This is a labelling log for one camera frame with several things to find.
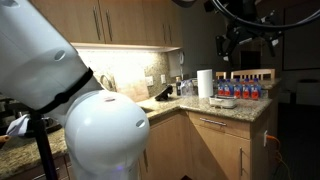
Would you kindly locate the steel drawer handle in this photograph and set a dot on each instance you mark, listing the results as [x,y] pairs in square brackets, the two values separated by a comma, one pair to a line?
[213,122]

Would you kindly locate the wooden drawer front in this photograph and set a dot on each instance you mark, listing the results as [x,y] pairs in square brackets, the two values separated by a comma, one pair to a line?
[234,127]

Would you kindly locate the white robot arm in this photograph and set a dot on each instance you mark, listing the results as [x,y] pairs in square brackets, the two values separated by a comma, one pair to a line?
[105,131]

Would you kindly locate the black object on counter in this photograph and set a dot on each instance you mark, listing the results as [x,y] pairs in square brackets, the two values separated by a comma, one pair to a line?
[164,94]

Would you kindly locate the dark glass bottle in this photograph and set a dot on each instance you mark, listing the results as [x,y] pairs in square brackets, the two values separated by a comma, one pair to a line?
[178,84]

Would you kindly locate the white paper towel roll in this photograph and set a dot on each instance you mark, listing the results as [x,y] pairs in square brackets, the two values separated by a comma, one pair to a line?
[205,83]

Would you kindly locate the lower cabinet door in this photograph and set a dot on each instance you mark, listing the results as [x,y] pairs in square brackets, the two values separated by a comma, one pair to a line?
[215,155]

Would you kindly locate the red water bottle pack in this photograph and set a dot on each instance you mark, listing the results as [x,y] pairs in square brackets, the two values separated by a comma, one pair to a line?
[246,89]

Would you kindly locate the wooden chair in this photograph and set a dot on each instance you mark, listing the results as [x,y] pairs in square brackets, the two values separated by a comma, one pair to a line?
[261,74]

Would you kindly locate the upper wooden wall cabinets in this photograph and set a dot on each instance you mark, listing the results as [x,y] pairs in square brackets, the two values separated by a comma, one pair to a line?
[120,22]

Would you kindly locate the steel cabinet door handle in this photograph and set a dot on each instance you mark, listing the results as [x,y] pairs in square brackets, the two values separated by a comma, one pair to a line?
[241,161]

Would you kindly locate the black camera stand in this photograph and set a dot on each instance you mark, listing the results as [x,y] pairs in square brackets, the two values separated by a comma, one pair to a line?
[40,135]

